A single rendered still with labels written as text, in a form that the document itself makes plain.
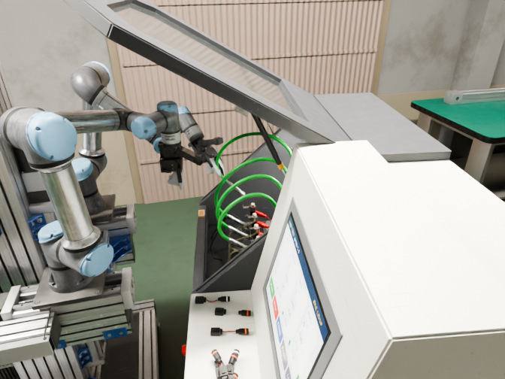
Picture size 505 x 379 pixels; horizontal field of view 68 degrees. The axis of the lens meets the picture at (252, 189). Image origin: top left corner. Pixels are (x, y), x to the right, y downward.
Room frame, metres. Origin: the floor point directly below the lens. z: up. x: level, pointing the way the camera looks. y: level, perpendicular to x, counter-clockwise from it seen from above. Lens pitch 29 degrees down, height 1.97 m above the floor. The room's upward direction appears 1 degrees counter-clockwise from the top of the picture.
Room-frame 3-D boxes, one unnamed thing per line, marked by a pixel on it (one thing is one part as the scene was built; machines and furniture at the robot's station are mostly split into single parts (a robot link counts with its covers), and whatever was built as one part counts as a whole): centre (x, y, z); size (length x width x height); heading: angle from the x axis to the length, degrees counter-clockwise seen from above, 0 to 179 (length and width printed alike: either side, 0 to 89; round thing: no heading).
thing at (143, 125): (1.28, 0.38, 1.53); 0.11 x 0.11 x 0.08; 59
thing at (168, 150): (1.35, 0.32, 1.37); 0.09 x 0.08 x 0.12; 95
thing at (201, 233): (1.36, 0.24, 0.87); 0.62 x 0.04 x 0.16; 5
